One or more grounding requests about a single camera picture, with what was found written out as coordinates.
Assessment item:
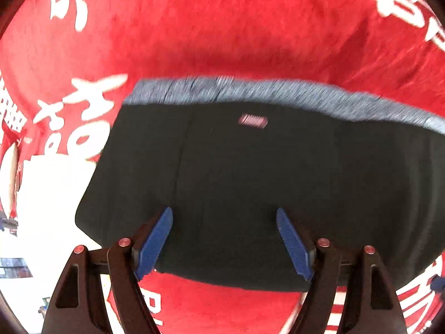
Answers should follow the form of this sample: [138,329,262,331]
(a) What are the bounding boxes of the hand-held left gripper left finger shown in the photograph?
[42,207,173,334]

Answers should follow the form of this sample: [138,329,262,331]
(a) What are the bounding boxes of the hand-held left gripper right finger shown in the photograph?
[276,208,407,334]

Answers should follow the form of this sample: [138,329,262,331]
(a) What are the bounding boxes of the black pants with blue waistband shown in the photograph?
[75,75,445,293]

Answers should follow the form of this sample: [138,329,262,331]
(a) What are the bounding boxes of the red printed blanket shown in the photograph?
[0,0,445,334]

